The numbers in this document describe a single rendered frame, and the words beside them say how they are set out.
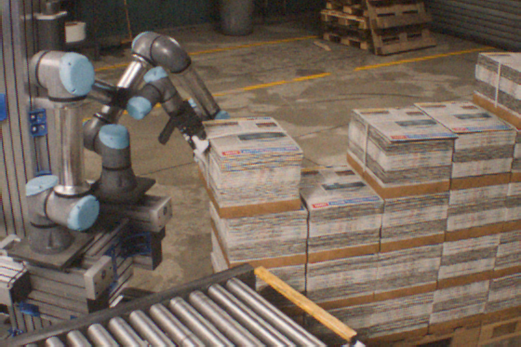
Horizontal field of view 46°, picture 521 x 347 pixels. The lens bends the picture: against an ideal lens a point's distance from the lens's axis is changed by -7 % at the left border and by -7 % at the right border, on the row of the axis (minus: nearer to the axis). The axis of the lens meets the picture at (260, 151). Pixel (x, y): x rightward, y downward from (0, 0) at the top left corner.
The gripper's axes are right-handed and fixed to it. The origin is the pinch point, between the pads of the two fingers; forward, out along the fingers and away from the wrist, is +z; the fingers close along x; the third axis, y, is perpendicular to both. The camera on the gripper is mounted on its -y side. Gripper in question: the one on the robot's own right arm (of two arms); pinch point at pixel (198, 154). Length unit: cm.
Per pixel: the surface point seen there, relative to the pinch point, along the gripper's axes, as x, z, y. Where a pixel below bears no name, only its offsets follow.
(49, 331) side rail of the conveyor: -71, -11, -57
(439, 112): 6, 43, 90
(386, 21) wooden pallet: 541, 217, 263
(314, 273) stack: -20, 57, 12
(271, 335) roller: -83, 18, -6
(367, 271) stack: -20, 70, 30
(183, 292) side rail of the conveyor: -58, 9, -23
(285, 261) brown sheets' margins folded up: -19.7, 45.0, 5.6
